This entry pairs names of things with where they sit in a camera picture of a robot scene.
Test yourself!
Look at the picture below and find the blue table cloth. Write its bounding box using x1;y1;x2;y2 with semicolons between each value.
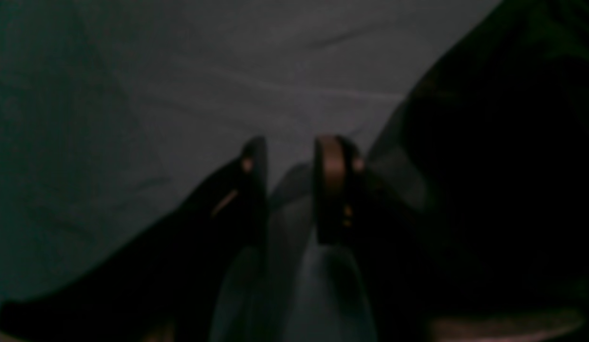
0;0;499;342

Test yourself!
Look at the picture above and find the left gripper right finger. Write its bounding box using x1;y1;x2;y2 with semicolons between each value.
314;135;584;342

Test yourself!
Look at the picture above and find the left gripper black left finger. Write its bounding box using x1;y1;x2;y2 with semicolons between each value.
0;137;268;342

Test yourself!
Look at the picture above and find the black T-shirt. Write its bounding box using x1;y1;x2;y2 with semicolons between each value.
368;0;589;306

